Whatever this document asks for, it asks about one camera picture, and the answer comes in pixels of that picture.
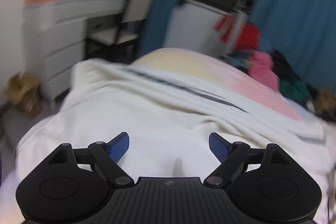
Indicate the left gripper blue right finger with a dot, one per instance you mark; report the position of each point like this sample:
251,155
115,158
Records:
222,149

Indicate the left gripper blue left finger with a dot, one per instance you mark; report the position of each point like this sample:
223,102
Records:
115,149

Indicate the white striped jacket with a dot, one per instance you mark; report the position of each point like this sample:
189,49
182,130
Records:
168,117

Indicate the green garment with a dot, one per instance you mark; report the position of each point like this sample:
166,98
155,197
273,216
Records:
294,90

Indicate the pink garment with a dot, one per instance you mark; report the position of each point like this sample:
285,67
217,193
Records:
261,69

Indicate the black garment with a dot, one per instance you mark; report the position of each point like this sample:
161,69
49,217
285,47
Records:
282,68

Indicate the pastel bed sheet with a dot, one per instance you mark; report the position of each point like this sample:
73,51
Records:
221,74

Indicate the brown cardboard box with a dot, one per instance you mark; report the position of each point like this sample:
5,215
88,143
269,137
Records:
22,92

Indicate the white black chair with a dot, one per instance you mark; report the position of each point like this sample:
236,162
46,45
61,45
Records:
108,35

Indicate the red garment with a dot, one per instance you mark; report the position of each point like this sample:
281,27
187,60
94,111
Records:
248,38

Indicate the white dresser desk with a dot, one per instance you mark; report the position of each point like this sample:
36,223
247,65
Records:
53,38

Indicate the silver tripod stand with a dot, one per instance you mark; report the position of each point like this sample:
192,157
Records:
241,17

